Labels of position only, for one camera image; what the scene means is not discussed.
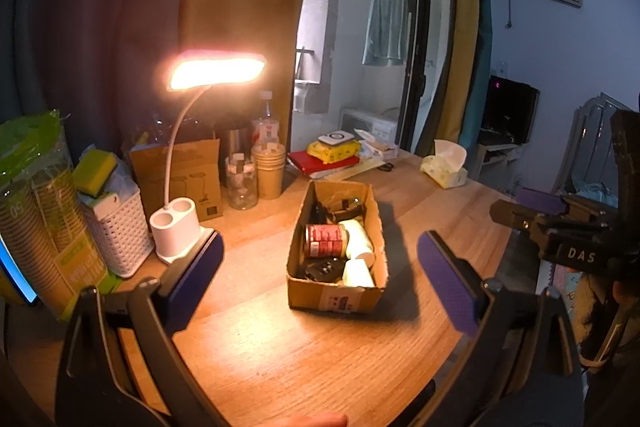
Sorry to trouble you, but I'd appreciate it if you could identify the white television stand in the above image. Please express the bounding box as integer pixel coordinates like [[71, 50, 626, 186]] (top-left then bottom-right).
[[475, 142, 521, 192]]

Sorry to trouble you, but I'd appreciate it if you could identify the clear plastic water bottle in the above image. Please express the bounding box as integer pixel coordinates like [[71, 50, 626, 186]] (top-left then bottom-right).
[[251, 91, 281, 148]]

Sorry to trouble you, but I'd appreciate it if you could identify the hanging light garment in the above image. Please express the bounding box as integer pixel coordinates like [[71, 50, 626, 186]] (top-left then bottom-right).
[[362, 0, 413, 68]]

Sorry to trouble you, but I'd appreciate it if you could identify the person's right hand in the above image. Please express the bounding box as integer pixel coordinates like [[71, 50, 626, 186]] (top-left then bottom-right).
[[611, 278, 640, 313]]

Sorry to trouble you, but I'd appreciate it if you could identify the red can with yellow lid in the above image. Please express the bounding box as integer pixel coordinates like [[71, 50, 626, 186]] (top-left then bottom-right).
[[305, 223, 349, 259]]

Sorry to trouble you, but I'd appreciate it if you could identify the green sleeve of paper cups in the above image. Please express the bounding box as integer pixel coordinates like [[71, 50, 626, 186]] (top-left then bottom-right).
[[0, 109, 118, 323]]

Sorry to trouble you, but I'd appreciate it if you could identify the clear plastic bag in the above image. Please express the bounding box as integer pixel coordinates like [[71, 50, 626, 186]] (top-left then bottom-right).
[[107, 157, 141, 195]]

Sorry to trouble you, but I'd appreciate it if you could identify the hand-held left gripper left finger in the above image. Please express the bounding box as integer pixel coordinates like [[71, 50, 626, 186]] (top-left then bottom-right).
[[55, 231, 225, 427]]

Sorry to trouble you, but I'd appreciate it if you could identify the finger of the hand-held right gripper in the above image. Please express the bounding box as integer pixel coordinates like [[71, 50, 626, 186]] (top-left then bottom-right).
[[489, 200, 569, 236], [515, 188, 619, 221]]

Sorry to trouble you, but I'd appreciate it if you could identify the red book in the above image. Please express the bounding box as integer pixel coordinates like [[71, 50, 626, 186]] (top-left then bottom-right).
[[287, 150, 361, 178]]

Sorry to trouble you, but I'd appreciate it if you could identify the cardboard box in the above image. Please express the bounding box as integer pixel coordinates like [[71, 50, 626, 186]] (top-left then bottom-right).
[[286, 179, 390, 314]]

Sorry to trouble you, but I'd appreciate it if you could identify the white woven plastic basket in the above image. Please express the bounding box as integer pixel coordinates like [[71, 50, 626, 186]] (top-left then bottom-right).
[[82, 187, 155, 279]]

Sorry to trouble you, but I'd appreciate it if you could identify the black television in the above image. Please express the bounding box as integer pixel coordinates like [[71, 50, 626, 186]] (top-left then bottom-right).
[[482, 76, 540, 145]]

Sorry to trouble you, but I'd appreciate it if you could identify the white charger adapter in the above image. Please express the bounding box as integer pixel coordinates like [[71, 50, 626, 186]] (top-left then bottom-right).
[[342, 258, 376, 289]]

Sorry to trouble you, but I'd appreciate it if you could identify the person's left hand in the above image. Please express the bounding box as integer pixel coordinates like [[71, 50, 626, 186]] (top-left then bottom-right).
[[267, 412, 349, 427]]

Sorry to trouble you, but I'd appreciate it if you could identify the yellow tissue pack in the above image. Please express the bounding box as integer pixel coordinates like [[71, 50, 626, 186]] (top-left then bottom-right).
[[420, 139, 468, 188]]

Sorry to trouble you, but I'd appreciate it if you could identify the yellow packet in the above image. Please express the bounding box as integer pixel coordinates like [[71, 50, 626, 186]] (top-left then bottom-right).
[[306, 139, 362, 165]]

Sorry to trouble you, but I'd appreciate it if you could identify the brown lamp carton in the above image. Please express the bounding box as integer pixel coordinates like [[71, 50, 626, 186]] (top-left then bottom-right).
[[129, 139, 223, 223]]

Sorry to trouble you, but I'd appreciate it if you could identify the white appliance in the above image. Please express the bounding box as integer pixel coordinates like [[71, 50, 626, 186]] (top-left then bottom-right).
[[340, 107, 398, 138]]

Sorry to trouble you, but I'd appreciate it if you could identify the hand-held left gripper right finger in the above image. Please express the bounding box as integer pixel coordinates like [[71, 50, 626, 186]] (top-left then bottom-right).
[[417, 231, 583, 427]]

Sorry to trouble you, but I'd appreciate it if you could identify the beige envelope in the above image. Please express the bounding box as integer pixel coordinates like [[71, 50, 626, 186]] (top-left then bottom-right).
[[310, 159, 386, 182]]

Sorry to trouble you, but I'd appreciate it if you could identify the stack of brown paper cups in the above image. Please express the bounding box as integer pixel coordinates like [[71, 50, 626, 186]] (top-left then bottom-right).
[[251, 143, 287, 200]]

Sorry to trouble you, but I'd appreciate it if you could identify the dark strap wristwatch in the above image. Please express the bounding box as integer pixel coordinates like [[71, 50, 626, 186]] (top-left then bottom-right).
[[327, 197, 365, 222]]

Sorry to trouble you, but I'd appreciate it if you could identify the glowing blue screen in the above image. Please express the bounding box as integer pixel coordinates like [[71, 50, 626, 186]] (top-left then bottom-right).
[[0, 237, 38, 305]]

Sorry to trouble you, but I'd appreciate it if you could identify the white paper box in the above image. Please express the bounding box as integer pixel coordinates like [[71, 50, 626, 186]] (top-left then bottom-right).
[[360, 131, 399, 159]]

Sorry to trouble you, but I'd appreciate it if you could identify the steel thermos flask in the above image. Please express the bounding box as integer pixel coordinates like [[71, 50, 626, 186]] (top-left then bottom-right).
[[215, 117, 256, 162]]

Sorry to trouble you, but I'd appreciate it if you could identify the dark blue curtain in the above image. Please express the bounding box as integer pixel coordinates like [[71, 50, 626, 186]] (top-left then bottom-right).
[[0, 0, 201, 148]]

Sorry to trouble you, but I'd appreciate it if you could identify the yellow green sponge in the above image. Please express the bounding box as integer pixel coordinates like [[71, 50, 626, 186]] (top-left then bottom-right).
[[74, 149, 119, 198]]

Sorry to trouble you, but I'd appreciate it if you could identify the white desk lamp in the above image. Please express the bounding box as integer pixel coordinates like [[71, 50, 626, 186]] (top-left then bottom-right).
[[149, 49, 267, 265]]

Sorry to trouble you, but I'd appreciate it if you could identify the white plastic bottle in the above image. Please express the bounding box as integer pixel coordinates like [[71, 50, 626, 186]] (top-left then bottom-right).
[[341, 219, 376, 268]]

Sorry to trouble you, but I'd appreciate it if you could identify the black car key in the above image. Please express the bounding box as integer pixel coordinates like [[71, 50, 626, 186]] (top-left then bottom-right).
[[299, 258, 346, 283]]

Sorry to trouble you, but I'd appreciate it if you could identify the patterned glass jar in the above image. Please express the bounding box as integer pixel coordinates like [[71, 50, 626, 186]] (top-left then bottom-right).
[[225, 154, 259, 211]]

